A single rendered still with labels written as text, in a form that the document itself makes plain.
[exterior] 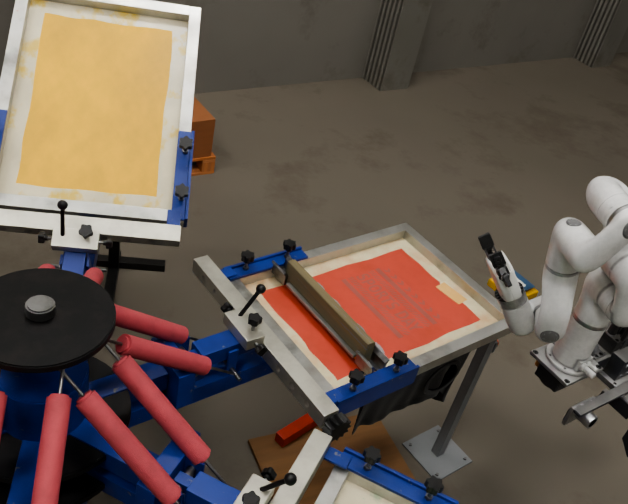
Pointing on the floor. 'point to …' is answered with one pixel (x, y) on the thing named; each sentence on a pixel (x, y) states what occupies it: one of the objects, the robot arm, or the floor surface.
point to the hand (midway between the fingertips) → (490, 246)
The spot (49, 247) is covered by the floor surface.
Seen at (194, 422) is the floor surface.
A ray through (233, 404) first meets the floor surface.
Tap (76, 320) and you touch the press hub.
